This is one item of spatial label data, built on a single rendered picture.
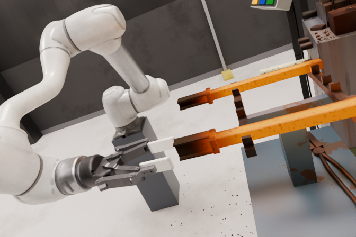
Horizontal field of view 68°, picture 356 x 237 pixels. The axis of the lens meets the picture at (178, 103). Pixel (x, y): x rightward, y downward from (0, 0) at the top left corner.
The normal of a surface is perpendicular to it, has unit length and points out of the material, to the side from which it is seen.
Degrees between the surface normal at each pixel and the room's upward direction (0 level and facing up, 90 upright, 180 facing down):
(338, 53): 90
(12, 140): 76
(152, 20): 90
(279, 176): 0
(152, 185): 90
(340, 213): 0
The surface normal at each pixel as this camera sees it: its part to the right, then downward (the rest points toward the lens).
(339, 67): -0.26, 0.48
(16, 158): 0.93, -0.25
